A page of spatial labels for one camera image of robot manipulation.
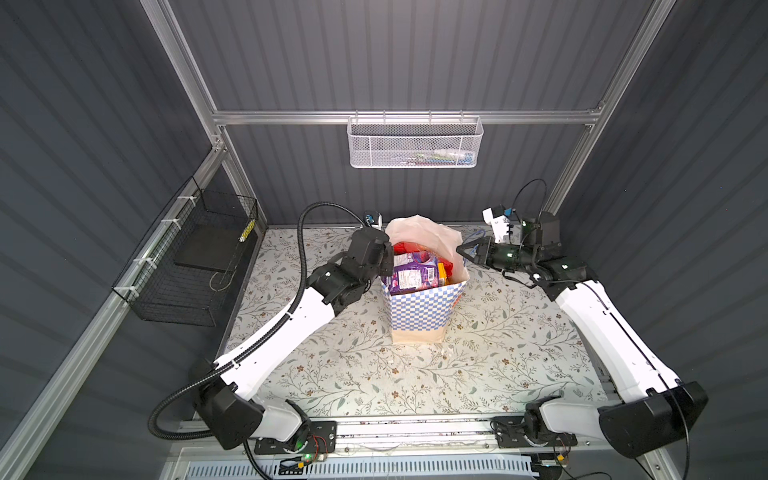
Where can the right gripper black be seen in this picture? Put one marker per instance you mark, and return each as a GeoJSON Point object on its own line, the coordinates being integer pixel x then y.
{"type": "Point", "coordinates": [482, 251]}

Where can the small purple snack bag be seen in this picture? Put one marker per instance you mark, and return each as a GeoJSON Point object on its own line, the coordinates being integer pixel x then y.
{"type": "Point", "coordinates": [412, 272]}

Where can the blue checkered paper bag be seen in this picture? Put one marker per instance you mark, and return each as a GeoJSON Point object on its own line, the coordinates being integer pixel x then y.
{"type": "Point", "coordinates": [423, 317]}

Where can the yellow snack bag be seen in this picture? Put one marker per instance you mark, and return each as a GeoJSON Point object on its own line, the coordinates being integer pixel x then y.
{"type": "Point", "coordinates": [445, 271]}

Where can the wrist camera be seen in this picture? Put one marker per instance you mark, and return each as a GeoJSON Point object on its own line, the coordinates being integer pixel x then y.
{"type": "Point", "coordinates": [506, 230]}
{"type": "Point", "coordinates": [373, 219]}

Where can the red snack bag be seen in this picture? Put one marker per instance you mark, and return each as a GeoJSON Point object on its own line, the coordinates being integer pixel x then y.
{"type": "Point", "coordinates": [404, 247]}

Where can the black wire side basket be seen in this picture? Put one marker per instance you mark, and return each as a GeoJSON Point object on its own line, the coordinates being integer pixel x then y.
{"type": "Point", "coordinates": [195, 264]}

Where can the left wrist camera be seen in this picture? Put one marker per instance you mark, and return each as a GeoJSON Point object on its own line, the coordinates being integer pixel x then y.
{"type": "Point", "coordinates": [373, 219]}

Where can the yellow tag in basket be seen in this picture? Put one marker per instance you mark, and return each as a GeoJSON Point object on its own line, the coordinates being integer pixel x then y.
{"type": "Point", "coordinates": [247, 230]}

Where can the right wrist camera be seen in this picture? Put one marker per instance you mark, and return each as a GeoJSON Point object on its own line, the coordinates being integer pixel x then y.
{"type": "Point", "coordinates": [506, 230]}

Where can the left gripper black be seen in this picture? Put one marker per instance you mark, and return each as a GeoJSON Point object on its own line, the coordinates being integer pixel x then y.
{"type": "Point", "coordinates": [386, 259]}

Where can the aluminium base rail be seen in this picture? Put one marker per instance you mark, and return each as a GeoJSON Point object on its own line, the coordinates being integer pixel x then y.
{"type": "Point", "coordinates": [414, 447]}

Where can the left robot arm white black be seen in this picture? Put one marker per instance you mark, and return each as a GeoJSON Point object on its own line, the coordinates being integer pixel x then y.
{"type": "Point", "coordinates": [230, 406]}

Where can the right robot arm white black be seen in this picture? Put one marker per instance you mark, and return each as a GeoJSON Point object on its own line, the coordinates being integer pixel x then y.
{"type": "Point", "coordinates": [652, 407]}

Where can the floral table cloth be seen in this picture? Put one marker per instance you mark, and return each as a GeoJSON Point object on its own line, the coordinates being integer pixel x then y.
{"type": "Point", "coordinates": [505, 346]}

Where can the white wire wall basket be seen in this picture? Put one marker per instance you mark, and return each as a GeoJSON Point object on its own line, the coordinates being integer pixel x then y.
{"type": "Point", "coordinates": [414, 141]}

